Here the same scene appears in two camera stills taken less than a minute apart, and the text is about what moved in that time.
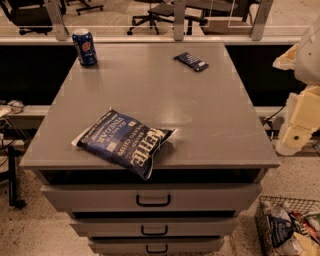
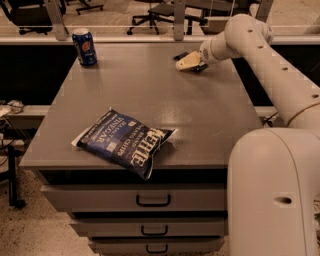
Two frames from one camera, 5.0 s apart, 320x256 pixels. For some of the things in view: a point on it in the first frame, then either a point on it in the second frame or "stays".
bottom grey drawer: x=156 y=245 stays
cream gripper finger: x=294 y=139 → x=189 y=61
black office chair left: x=31 y=16 stays
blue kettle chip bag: x=124 y=141 stays
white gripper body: x=309 y=60 → x=206 y=54
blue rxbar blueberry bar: x=191 y=61 stays
